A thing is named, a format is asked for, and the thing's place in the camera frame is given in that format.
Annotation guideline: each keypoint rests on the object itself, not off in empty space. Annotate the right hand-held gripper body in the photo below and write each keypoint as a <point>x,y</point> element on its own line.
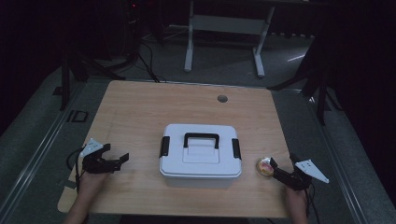
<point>300,175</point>

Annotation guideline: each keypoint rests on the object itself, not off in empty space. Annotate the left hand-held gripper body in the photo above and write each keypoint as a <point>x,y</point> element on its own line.
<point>95,163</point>

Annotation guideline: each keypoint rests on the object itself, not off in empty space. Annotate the person's left hand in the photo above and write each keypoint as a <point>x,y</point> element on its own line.
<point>93,182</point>

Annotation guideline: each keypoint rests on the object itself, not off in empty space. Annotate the person's right hand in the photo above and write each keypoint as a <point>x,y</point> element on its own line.
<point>295,197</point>

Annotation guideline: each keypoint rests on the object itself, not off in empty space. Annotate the black tripod stand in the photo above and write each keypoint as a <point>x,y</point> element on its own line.
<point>320,90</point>
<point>65,81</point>

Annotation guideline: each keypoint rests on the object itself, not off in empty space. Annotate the dark equipment rack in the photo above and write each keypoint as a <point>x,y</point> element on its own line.
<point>134,28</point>

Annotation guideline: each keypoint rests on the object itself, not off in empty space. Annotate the black rectangular floor bracket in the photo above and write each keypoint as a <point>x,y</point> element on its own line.
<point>77,116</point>

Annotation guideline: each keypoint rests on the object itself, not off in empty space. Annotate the white metal desk frame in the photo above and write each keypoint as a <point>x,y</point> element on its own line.
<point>229,24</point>

